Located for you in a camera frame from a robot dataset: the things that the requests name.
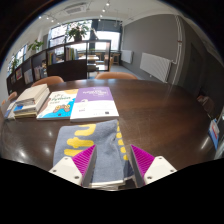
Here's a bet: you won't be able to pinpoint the blue and white book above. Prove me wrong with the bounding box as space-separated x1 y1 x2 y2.
13 96 50 115

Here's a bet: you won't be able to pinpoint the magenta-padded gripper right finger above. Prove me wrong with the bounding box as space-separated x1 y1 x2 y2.
129 144 178 188

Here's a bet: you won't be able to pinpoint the side window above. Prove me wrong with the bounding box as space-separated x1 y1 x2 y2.
6 44 29 76

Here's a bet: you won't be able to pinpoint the white thin book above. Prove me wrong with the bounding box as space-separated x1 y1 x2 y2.
7 108 18 121

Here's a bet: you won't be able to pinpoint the large green potted plant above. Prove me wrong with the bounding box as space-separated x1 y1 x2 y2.
64 22 91 43

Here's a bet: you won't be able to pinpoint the medium green potted plant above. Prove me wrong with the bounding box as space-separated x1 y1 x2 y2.
27 39 45 54

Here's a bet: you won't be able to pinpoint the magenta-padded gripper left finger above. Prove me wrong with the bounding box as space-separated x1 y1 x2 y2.
49 144 98 188

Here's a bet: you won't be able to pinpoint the large white wall radiator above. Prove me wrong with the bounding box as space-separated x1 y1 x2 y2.
139 52 174 84

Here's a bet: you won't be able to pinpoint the colourful illustrated white book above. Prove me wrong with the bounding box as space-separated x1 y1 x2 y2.
36 88 80 121

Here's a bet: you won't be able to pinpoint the ceiling air conditioner unit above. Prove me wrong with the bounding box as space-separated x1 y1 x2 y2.
63 2 88 15

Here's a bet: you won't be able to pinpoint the beige large book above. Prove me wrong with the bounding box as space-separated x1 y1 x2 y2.
14 83 50 106

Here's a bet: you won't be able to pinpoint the cream thick book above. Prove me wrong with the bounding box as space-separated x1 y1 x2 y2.
13 109 38 119

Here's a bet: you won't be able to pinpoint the large black-framed window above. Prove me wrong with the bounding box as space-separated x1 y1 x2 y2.
48 19 122 51

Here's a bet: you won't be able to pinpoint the dark divider shelf unit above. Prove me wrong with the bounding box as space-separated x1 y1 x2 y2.
5 39 112 96

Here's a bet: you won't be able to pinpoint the small white wall radiator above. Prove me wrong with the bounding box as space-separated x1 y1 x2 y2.
120 49 134 64

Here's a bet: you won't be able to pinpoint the purple and white book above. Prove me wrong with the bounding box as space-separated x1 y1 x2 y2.
69 86 120 123

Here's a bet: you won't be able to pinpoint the grey towel with yellow letters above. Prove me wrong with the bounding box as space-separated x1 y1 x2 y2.
52 119 136 192

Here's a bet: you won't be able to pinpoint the ceiling spotlights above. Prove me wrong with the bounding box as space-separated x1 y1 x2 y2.
38 0 113 24

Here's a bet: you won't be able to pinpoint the small green potted plant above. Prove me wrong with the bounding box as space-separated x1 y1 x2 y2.
8 56 21 71

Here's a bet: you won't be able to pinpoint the blue and white booklet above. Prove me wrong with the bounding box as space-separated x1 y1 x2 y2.
208 118 221 151

